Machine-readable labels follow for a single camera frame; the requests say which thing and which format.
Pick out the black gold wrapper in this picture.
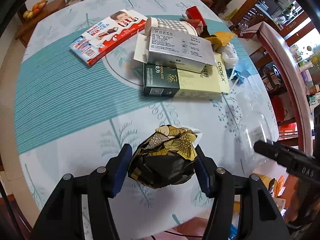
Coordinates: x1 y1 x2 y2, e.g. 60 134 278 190
128 125 203 189

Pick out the blue face mask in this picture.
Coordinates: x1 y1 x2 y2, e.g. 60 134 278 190
226 60 258 91

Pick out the green cream Codex chocolate box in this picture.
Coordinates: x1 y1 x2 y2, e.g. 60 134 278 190
143 53 230 99

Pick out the yellow wrapper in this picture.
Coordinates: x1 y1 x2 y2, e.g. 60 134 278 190
205 31 236 51

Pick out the clear plastic container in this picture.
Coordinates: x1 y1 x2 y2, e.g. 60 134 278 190
238 111 272 174

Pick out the teal white patterned tablecloth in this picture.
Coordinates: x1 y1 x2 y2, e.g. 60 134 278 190
14 0 280 240

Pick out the white plastic bag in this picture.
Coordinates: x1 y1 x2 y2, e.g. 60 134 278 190
220 43 239 69

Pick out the wooden display shelf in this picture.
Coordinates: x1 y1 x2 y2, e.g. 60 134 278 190
230 0 319 150

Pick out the white grey printed carton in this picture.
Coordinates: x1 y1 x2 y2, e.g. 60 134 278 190
133 27 216 73

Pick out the red white Kinder chocolate box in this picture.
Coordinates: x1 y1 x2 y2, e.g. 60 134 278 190
69 9 148 67

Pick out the checked paper cup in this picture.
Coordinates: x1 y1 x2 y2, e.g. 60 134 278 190
145 17 198 36

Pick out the red small box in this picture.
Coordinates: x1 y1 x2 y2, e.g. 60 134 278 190
185 6 206 26

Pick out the dark wicker basket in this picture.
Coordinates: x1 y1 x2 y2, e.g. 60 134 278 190
212 0 235 16

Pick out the fruit bowl with oranges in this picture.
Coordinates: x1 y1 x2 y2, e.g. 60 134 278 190
23 0 48 20

